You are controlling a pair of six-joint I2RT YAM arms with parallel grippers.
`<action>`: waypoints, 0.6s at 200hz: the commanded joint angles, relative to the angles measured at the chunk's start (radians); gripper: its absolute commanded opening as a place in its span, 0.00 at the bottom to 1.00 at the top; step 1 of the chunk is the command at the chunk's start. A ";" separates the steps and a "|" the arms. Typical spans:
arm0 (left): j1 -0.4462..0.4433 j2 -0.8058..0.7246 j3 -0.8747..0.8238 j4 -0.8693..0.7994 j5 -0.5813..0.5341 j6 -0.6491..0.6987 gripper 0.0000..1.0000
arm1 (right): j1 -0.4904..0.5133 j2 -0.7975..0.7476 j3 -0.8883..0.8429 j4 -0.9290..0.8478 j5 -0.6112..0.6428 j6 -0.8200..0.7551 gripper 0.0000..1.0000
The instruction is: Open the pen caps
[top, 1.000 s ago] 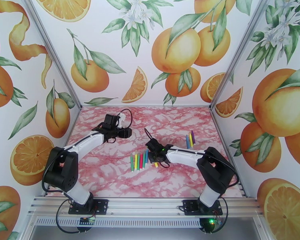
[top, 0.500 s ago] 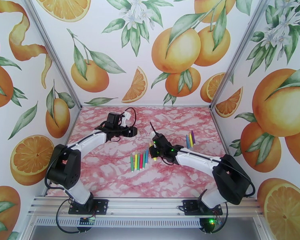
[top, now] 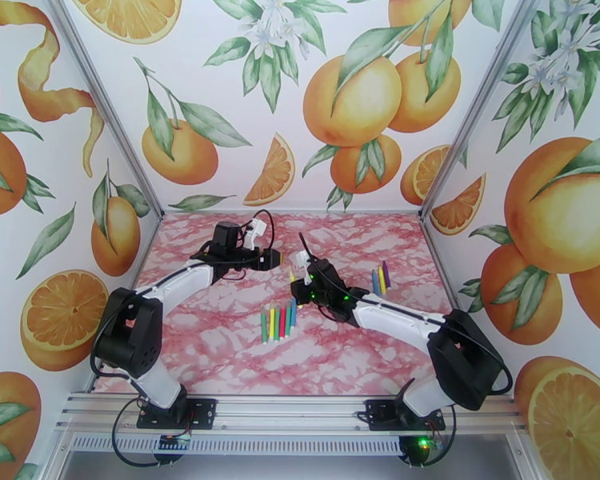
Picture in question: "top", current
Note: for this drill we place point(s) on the yellow marker pen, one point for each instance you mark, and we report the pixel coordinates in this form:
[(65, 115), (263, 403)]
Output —
[(292, 276), (381, 279), (271, 326)]

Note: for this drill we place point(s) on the blue crayons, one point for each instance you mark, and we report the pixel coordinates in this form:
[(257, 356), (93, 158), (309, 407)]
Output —
[(293, 313)]

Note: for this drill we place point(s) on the green marker pen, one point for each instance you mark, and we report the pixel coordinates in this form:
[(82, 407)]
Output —
[(277, 326), (264, 328), (288, 321)]

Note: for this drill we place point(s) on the red marker pen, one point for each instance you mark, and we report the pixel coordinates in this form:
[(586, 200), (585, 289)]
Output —
[(282, 323)]

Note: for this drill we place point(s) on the blue marker pen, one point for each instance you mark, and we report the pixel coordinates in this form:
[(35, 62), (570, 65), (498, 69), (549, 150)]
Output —
[(375, 282)]

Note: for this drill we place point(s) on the purple crayon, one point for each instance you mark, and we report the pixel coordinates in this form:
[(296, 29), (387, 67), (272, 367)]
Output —
[(386, 274)]

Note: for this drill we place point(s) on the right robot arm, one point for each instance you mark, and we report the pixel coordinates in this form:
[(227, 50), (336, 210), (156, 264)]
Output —
[(460, 358)]

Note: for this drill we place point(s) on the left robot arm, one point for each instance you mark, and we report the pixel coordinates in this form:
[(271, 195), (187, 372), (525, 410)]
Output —
[(130, 333)]

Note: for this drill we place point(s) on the small circuit board with light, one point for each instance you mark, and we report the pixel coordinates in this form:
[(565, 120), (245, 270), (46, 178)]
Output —
[(422, 443)]

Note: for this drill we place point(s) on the small blue circuit board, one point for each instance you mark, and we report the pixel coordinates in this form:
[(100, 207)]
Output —
[(174, 443)]

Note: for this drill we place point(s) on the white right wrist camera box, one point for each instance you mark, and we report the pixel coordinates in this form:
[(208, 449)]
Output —
[(304, 267)]

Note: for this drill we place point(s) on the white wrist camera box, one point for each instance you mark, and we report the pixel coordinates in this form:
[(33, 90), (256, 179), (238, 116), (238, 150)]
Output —
[(256, 233), (304, 267)]

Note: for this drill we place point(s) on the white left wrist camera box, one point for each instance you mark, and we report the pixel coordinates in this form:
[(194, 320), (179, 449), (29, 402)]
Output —
[(256, 233)]

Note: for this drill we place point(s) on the grey table side rail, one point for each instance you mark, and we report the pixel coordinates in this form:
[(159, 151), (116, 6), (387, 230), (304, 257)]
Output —
[(149, 243), (439, 258)]

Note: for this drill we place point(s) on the aluminium mounting rail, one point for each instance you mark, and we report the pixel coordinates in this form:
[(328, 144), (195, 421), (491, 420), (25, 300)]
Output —
[(290, 413)]

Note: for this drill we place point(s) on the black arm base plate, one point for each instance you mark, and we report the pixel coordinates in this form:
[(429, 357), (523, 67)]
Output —
[(380, 416), (202, 413)]

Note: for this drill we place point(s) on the aluminium frame post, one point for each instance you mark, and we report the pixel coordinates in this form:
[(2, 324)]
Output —
[(109, 108), (476, 108)]

